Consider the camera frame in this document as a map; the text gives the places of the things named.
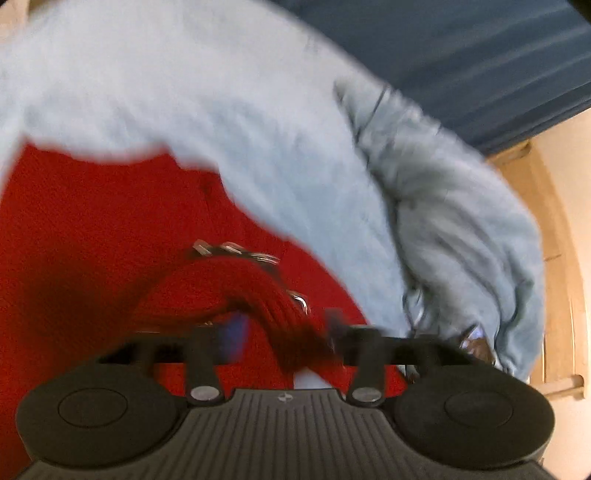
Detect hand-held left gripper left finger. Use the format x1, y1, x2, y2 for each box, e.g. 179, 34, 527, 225
99, 314, 250, 408

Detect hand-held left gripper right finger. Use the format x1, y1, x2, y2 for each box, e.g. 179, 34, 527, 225
323, 308, 462, 408

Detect red knit sweater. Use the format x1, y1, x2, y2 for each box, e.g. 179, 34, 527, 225
0, 142, 404, 476

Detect silver metal rings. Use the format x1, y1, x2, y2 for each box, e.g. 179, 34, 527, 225
191, 239, 312, 317

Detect grey-blue crumpled quilt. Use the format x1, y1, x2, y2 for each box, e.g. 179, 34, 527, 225
332, 78, 548, 384

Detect light blue fleece blanket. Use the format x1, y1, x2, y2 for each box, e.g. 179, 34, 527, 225
0, 0, 416, 393

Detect dark blue curtain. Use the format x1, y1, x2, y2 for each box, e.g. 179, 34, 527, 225
272, 0, 591, 155

